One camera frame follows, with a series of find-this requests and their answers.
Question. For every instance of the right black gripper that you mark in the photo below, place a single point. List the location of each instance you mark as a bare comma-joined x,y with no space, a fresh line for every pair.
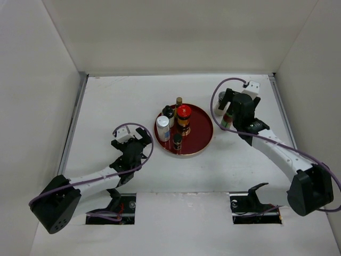
227,98

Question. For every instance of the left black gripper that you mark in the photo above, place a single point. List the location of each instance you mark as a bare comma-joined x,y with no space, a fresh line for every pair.
146,139

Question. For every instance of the grinder jar grey lid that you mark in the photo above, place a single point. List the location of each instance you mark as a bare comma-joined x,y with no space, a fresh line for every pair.
218,111

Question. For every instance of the sauce bottle yellow cap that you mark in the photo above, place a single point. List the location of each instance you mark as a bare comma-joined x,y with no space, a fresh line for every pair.
227,120

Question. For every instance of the white jar silver lid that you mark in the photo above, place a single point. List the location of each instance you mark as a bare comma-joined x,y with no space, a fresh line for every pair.
162,124

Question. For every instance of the small black cap spice jar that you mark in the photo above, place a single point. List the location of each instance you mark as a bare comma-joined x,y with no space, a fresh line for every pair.
177,141

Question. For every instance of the white jar black pump lid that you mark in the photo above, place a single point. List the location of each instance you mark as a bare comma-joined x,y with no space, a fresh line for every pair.
168,111

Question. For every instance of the jar with red lid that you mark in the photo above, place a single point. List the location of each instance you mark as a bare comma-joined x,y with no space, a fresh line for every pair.
183,119

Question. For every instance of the small yellow label bottle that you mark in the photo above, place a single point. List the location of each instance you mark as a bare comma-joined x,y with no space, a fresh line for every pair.
179,102

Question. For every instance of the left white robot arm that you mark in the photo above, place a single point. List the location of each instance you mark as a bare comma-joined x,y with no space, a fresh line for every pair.
96,194

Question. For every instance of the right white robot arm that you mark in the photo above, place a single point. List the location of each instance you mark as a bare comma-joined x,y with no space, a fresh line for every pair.
311,186

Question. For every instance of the round red lacquer tray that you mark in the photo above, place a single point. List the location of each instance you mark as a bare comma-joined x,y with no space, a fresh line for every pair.
199,136

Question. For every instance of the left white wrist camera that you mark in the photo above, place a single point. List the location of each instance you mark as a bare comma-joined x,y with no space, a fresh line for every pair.
122,135

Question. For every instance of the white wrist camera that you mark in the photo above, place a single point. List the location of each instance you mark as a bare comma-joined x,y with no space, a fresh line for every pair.
251,88
122,135

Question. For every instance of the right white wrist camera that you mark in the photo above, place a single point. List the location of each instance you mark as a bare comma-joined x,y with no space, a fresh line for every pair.
251,88

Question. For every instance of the right aluminium table rail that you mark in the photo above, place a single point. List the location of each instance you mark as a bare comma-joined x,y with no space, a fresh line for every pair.
282,111

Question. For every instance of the aluminium table rail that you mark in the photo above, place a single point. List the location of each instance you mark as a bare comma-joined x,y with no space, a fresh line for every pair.
282,111
73,122

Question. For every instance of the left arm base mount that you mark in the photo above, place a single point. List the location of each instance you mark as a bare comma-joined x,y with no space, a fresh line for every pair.
120,210

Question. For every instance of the left aluminium table rail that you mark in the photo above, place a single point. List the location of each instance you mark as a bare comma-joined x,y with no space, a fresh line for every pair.
73,122

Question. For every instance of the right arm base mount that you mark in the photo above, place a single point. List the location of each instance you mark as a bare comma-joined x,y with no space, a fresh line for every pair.
248,210

